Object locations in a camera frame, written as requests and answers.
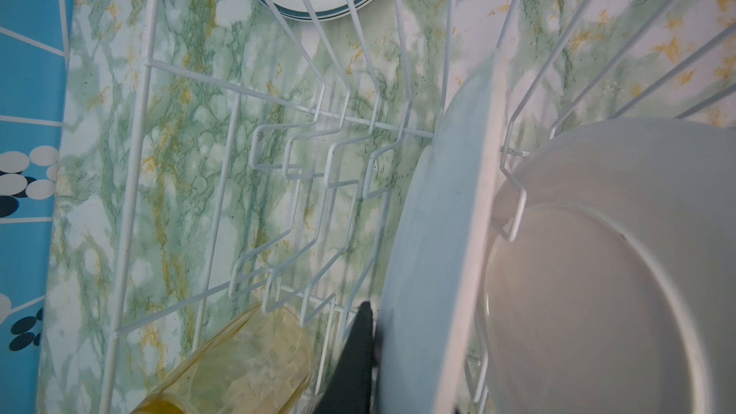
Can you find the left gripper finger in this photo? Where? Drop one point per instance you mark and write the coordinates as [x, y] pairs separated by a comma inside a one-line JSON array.
[[350, 389]]

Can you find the white plate in rack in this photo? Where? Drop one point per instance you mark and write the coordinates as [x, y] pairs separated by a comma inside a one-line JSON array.
[[618, 293]]

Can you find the dark rimmed white plate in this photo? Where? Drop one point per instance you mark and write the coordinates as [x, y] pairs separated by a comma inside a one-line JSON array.
[[432, 280]]

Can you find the yellow glass cup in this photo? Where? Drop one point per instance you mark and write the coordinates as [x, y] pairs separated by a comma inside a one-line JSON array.
[[258, 363]]

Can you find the white wire dish rack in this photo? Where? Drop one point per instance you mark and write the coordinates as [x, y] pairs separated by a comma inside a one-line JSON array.
[[269, 157]]

